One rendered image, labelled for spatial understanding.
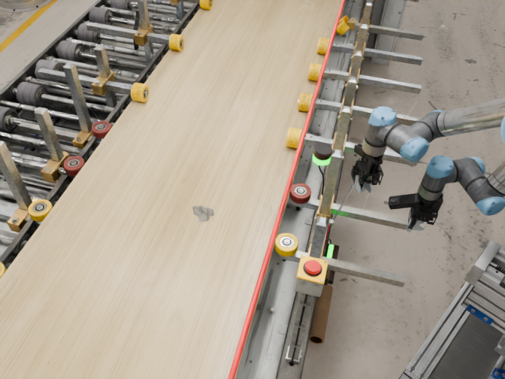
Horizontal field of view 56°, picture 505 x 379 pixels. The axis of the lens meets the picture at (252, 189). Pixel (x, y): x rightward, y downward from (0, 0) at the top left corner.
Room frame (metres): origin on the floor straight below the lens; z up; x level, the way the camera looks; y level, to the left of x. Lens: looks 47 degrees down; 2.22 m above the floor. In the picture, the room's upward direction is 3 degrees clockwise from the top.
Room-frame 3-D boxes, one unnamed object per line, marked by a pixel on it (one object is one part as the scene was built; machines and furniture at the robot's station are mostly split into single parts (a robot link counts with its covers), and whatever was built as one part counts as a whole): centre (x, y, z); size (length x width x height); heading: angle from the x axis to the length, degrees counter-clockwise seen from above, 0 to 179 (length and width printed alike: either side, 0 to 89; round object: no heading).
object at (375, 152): (1.16, -0.39, 1.21); 0.08 x 0.08 x 0.05
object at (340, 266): (0.94, -0.32, 0.84); 0.44 x 0.03 x 0.04; 77
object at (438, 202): (1.13, -0.62, 0.97); 0.09 x 0.08 x 0.12; 77
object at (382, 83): (1.93, -0.51, 0.95); 0.50 x 0.04 x 0.04; 77
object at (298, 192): (1.23, -0.18, 0.85); 0.08 x 0.08 x 0.11
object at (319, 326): (1.20, -0.37, 0.04); 0.30 x 0.08 x 0.08; 167
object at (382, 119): (1.16, -0.39, 1.29); 0.09 x 0.08 x 0.11; 42
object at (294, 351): (0.67, -0.16, 0.93); 0.05 x 0.05 x 0.45; 77
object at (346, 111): (1.41, -0.33, 0.93); 0.04 x 0.04 x 0.48; 77
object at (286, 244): (0.99, -0.13, 0.85); 0.08 x 0.08 x 0.11
